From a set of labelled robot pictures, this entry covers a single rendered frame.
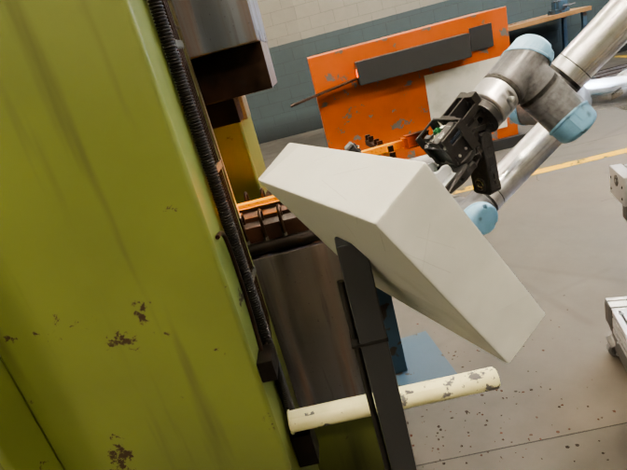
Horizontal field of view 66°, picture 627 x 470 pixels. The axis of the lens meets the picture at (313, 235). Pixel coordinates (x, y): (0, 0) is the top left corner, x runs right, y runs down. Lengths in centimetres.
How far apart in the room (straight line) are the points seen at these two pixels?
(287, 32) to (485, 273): 826
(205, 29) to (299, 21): 771
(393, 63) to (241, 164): 323
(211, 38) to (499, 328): 74
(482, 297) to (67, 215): 64
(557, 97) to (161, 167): 66
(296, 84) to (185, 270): 797
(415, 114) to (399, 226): 435
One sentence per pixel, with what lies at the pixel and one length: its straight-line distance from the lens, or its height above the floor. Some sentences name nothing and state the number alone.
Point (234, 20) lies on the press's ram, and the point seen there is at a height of 141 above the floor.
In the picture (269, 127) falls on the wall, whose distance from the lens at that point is 883.
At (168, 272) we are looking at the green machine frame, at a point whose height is 104.
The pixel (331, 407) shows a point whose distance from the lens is 107.
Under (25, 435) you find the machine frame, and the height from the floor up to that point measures 81.
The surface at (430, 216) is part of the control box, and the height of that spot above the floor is 114.
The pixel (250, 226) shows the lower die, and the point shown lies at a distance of 116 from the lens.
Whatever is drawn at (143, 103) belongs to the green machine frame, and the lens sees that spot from 79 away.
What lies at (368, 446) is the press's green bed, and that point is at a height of 30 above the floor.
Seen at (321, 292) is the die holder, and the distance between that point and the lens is 117.
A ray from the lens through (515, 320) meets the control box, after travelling 63.
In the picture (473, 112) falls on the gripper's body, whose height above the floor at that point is 117.
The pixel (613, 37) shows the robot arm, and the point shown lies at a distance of 108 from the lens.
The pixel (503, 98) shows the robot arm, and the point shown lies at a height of 118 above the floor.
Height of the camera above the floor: 133
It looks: 20 degrees down
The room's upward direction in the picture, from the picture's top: 15 degrees counter-clockwise
